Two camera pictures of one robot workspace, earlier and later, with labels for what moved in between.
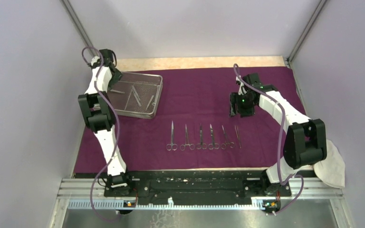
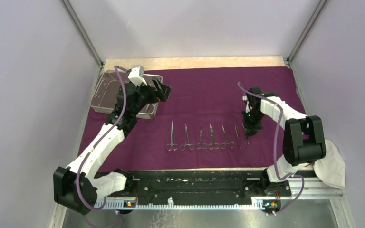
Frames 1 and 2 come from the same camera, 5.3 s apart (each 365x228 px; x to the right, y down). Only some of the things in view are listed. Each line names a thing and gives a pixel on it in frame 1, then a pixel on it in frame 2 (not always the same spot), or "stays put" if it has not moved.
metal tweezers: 237,133 stays put
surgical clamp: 183,147 stays put
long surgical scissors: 172,146 stays put
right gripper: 235,98 to 250,129
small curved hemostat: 224,146 stays put
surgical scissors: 216,146 stays put
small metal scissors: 203,146 stays put
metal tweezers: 117,91 to 245,134
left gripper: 118,76 to 161,94
